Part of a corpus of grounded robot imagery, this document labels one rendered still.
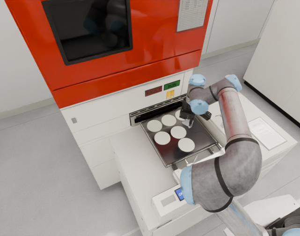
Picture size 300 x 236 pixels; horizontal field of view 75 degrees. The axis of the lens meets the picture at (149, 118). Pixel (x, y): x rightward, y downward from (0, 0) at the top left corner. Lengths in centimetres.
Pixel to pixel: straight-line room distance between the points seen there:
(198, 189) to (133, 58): 64
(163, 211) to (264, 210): 56
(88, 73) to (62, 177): 152
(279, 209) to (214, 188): 76
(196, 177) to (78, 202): 163
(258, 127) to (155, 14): 89
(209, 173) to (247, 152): 12
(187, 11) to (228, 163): 69
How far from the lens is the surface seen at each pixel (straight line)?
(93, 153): 146
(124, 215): 198
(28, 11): 81
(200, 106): 85
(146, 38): 95
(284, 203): 135
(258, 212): 126
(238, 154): 58
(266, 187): 235
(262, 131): 135
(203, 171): 60
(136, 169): 121
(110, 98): 112
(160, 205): 99
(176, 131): 127
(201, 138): 127
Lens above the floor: 191
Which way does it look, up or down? 49 degrees down
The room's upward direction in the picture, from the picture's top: straight up
